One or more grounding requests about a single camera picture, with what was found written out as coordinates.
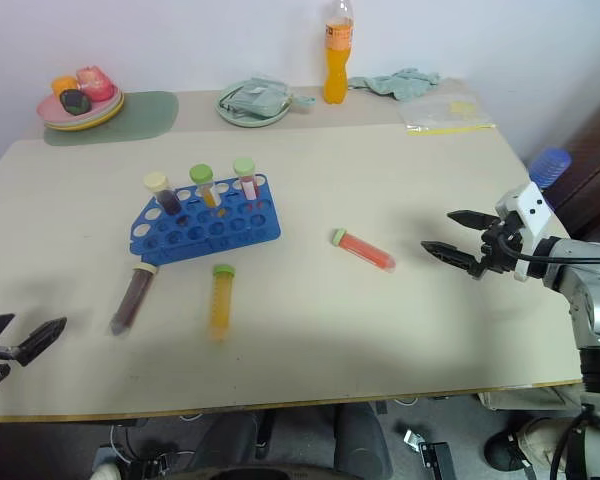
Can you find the white bag under table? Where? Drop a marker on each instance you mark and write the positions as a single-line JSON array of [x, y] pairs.
[[525, 397]]

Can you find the crumpled green cloth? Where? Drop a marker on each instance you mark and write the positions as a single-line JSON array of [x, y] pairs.
[[400, 82]]

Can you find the cream-capped dark purple tube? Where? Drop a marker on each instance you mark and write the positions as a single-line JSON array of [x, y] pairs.
[[133, 297]]

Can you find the pale green round plate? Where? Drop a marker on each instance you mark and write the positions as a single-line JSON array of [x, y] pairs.
[[250, 119]]

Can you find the green-capped orange liquid tube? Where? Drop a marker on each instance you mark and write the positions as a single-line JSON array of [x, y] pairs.
[[221, 305], [208, 192]]

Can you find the green placemat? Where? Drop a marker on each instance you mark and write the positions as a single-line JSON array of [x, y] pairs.
[[145, 115]]

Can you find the dark brown wooden cabinet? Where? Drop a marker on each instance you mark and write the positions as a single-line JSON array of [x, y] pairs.
[[592, 165]]

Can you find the blue plastic test tube rack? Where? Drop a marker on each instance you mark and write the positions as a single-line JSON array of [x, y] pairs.
[[230, 235]]

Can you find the dark green-black toy food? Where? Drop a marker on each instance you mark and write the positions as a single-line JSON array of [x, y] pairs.
[[75, 101]]

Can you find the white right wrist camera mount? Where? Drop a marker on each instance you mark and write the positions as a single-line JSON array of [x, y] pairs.
[[532, 217]]

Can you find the orange toy fruit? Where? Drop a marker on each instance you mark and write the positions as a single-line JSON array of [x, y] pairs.
[[62, 84]]

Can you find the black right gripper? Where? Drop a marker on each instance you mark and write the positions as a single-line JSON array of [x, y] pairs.
[[500, 250]]

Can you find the pink toy food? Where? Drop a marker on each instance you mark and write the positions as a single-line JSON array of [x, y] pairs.
[[96, 84]]

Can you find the yellow-capped dark liquid tube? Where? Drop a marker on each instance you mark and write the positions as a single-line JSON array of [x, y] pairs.
[[166, 196]]

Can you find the orange soda plastic bottle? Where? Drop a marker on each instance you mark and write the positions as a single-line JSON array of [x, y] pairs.
[[337, 70]]

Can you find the stack of plates with toys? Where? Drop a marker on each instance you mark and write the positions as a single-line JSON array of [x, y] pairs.
[[105, 116]]

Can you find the black shoe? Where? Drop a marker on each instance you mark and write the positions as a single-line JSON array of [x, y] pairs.
[[502, 452]]

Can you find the clear plastic zip bag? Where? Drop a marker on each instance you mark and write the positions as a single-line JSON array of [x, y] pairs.
[[442, 115]]

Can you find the dark rounded shape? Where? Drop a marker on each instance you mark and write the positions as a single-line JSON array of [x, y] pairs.
[[360, 442]]

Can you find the white shoe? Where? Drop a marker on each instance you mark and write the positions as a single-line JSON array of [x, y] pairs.
[[104, 471]]

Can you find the green-capped red-orange tube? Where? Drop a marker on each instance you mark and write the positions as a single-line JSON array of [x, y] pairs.
[[365, 250]]

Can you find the small black box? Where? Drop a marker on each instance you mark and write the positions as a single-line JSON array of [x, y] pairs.
[[436, 455]]

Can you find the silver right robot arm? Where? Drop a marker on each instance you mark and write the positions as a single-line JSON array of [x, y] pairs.
[[595, 295]]

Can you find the pale-green-capped red liquid tube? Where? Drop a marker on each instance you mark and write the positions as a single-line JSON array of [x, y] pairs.
[[248, 185]]

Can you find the pink plate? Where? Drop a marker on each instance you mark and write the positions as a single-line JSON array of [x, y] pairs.
[[50, 111]]

